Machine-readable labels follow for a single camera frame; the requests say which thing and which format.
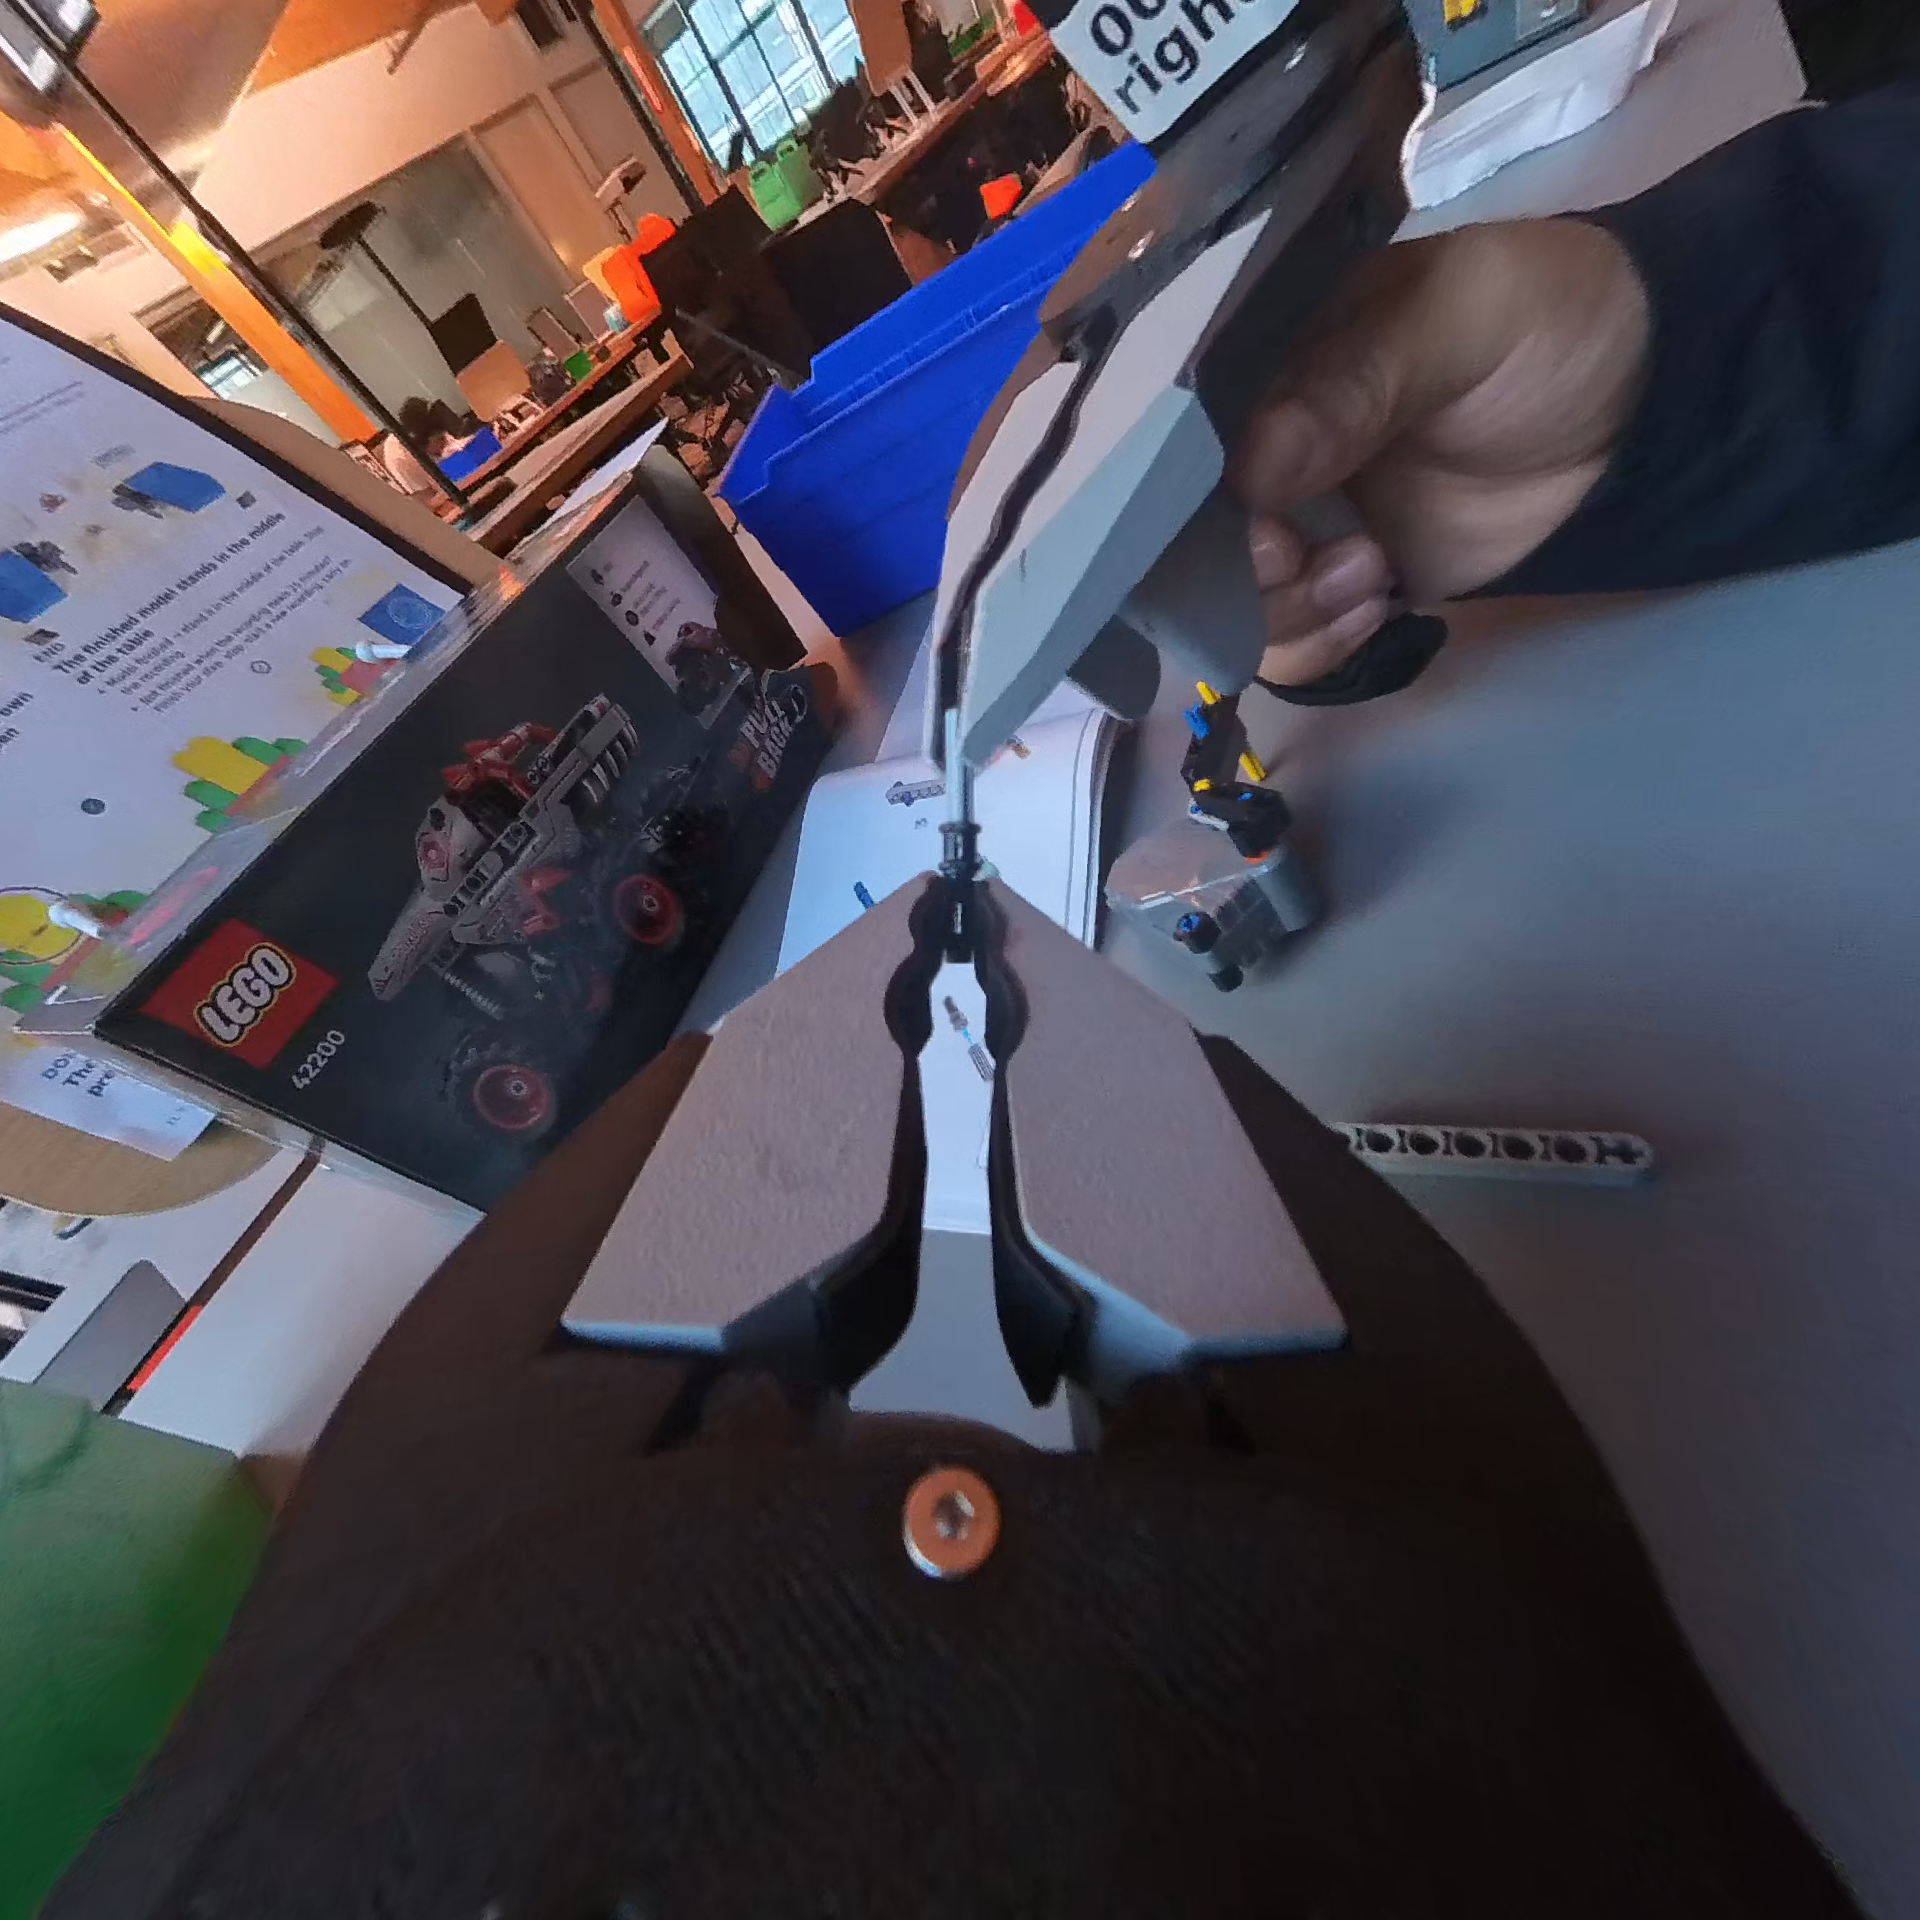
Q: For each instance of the white instruction booklet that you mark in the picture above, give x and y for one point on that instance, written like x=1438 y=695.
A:
x=871 y=849

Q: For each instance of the person's right hand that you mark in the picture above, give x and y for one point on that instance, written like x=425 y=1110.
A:
x=1470 y=390

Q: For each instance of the blue plastic bin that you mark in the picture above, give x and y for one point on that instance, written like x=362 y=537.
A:
x=884 y=449

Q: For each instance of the grey lego beam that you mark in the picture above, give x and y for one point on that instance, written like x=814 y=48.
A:
x=1499 y=1150

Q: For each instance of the wooden board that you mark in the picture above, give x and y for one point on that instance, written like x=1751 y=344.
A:
x=151 y=1177

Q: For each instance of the orange chair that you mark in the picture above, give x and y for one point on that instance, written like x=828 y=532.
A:
x=625 y=258

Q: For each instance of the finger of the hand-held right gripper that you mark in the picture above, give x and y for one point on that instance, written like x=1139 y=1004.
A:
x=1001 y=467
x=1110 y=512

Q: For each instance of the black lego set box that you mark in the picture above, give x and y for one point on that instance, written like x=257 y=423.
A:
x=495 y=841

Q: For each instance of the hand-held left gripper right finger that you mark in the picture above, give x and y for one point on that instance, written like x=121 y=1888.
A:
x=1155 y=1170

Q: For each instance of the black lego pin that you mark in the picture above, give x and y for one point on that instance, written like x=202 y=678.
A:
x=956 y=916

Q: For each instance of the dark printed box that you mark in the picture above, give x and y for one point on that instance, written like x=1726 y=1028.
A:
x=1499 y=34

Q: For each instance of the green plastic bin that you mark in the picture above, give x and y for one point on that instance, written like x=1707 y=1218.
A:
x=105 y=1637

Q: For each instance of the white paper note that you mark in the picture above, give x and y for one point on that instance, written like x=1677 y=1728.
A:
x=105 y=1105

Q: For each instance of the person's right forearm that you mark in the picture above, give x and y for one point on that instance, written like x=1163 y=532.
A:
x=1769 y=344

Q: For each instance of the large window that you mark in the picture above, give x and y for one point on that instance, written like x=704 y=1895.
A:
x=766 y=63

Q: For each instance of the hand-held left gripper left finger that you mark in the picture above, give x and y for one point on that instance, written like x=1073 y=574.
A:
x=749 y=1170

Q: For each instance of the small green bin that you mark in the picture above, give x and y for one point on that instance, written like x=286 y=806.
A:
x=787 y=182

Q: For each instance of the printed instruction sign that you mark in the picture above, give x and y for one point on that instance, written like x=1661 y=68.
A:
x=180 y=660

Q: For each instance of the grey lego motor assembly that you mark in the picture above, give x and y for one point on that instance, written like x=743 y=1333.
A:
x=1224 y=890

